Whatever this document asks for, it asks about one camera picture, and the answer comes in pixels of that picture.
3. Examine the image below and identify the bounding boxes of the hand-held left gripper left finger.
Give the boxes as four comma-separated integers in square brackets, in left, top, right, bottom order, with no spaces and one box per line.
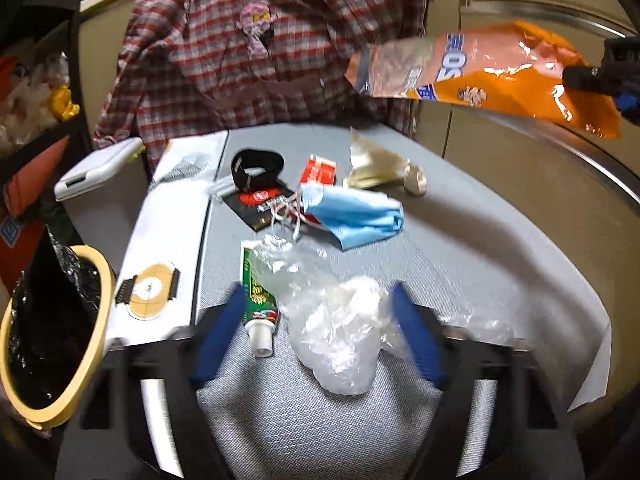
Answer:
[56,282,249,480]

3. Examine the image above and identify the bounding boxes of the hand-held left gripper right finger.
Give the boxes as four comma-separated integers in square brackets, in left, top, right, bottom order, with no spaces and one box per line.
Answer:
[391,281,587,480]

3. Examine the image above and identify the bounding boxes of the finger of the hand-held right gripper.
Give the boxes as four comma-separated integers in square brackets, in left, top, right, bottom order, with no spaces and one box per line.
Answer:
[562,61,608,94]

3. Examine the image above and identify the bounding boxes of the green toothpaste tube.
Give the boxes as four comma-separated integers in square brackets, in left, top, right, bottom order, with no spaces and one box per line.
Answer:
[240,240,281,359]

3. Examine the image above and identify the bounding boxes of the clear plastic bag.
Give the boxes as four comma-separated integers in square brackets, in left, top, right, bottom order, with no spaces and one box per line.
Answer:
[249,234,417,396]

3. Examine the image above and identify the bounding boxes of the orange snack bag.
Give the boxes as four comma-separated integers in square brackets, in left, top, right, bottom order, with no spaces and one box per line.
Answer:
[345,20,623,140]

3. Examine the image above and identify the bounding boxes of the yellow round waste bin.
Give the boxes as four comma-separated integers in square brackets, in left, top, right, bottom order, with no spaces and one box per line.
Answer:
[0,245,117,430]

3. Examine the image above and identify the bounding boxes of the small red box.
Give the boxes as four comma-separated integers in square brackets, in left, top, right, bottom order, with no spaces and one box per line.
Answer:
[299,155,337,187]

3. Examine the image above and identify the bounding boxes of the small clear plastic wrapper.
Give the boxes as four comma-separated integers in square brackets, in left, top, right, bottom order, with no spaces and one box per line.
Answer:
[439,316,517,347]

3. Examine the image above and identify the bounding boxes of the white printed paper sheet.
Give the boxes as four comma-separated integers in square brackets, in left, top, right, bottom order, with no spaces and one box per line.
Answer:
[106,130,231,347]

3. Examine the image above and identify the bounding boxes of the black packet with red logo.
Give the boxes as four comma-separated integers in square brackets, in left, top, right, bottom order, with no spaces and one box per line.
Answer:
[220,180,297,234]

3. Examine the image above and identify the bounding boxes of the blue face mask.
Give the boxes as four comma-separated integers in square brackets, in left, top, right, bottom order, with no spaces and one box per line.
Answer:
[272,183,405,251]

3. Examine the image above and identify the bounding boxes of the clear plastic sleeve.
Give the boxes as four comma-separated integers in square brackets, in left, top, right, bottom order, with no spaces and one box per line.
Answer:
[205,180,239,204]

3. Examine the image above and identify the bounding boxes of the gold foil wrapper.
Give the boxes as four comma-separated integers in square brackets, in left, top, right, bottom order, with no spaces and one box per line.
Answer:
[342,127,429,196]

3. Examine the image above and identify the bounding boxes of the white pedal bin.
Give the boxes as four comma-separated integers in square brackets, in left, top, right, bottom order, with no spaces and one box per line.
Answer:
[54,136,145,203]

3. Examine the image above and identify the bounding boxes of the orange bag with blue logo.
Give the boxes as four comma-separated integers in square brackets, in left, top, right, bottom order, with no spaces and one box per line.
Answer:
[0,135,77,292]

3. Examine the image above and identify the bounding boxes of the red plaid shirt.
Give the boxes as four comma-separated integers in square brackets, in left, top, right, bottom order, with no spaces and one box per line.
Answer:
[92,0,437,182]

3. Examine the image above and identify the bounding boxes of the yellow plastic bag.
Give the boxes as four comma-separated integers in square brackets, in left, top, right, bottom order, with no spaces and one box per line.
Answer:
[47,85,81,122]

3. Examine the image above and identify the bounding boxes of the pile of pale plastic bags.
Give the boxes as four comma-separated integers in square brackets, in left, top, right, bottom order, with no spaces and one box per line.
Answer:
[0,54,72,157]

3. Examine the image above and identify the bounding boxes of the black shelf unit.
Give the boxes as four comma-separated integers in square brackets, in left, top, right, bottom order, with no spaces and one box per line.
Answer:
[0,0,102,177]

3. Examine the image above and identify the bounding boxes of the crumpled orange bag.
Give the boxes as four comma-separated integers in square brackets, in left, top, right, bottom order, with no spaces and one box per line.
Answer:
[0,55,24,84]

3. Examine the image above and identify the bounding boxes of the black strap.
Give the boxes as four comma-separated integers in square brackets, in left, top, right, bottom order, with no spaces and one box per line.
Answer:
[231,149,286,192]

